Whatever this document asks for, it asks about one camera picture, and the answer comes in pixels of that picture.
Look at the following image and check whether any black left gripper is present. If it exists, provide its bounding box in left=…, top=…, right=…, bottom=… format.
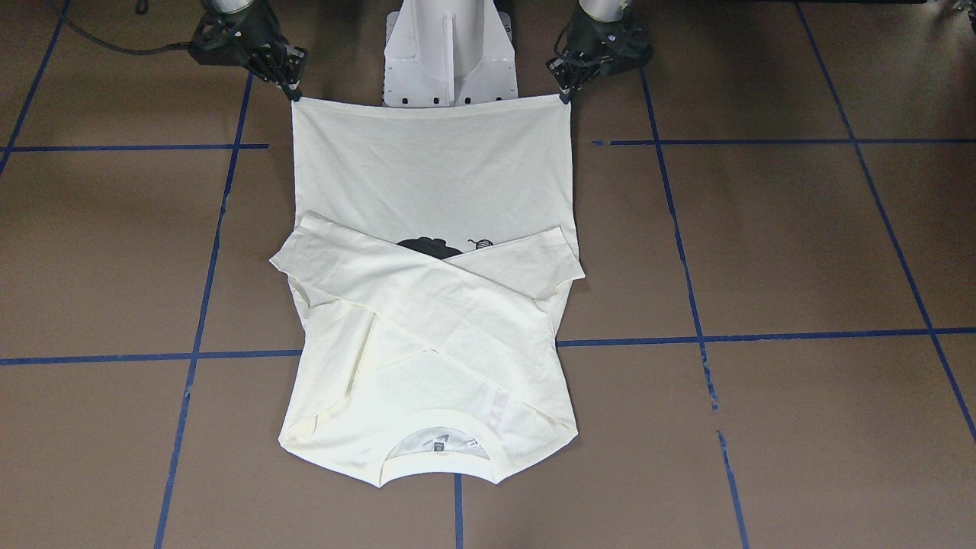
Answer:
left=546, top=8, right=654, bottom=104

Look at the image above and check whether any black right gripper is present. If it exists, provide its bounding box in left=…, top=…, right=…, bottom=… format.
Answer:
left=188, top=4, right=307, bottom=103

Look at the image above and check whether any cream long-sleeve shirt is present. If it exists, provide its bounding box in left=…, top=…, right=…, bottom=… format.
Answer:
left=271, top=95, right=583, bottom=486

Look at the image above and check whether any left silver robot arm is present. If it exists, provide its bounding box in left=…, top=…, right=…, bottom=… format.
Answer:
left=546, top=1, right=654, bottom=104

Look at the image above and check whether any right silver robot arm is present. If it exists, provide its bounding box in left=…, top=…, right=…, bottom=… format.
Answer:
left=188, top=1, right=307, bottom=101

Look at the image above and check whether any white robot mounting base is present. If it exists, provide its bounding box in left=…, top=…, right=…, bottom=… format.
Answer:
left=381, top=1, right=519, bottom=108

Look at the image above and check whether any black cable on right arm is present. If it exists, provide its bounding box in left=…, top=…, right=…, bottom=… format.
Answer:
left=46, top=0, right=201, bottom=56

